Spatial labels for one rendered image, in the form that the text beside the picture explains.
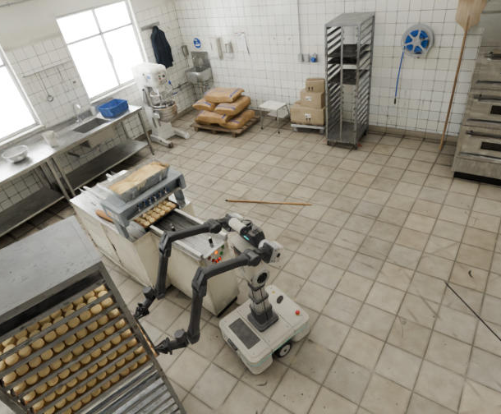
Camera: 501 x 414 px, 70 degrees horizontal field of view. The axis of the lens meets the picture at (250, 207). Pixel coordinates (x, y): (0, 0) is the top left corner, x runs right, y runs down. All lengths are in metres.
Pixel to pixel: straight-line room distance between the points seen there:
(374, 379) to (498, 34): 3.51
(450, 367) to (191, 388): 2.07
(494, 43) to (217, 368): 4.15
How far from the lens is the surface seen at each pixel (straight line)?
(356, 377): 3.24
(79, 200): 4.37
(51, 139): 5.88
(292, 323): 3.17
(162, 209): 3.56
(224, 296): 3.48
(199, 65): 7.89
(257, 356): 3.05
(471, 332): 3.67
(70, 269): 1.80
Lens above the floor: 2.88
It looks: 37 degrees down
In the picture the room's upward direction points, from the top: 10 degrees counter-clockwise
